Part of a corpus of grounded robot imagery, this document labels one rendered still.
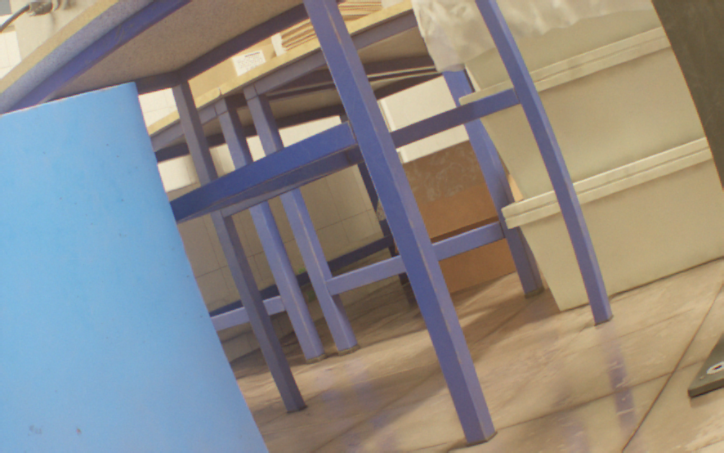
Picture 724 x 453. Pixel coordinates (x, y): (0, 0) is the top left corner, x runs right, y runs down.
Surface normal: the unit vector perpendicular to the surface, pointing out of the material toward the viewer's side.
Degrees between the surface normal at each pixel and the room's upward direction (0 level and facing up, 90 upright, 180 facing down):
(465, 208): 65
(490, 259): 90
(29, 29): 90
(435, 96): 90
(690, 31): 90
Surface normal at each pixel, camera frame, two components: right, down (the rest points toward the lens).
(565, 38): -0.56, 0.34
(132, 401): 0.80, -0.29
